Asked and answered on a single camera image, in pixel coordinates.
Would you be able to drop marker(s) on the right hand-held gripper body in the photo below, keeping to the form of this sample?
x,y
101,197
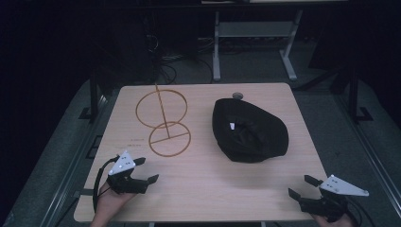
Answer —
x,y
331,201

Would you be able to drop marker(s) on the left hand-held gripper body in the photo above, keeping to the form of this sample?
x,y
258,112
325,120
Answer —
x,y
121,165

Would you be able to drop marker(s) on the black hat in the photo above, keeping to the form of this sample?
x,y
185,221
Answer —
x,y
249,132

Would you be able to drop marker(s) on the person's right hand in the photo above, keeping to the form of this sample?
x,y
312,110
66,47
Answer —
x,y
335,223

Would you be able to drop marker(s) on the person's left hand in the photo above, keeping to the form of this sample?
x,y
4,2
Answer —
x,y
111,200

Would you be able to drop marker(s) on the grey round table grommet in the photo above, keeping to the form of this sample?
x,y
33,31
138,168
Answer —
x,y
237,95

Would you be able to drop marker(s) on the grey metal stand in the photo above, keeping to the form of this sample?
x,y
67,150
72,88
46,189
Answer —
x,y
252,29

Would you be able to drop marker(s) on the aluminium floor rail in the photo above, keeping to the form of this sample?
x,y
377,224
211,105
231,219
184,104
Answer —
x,y
372,157
67,186

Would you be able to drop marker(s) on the black metal post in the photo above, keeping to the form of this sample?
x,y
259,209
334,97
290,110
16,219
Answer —
x,y
353,94
93,94

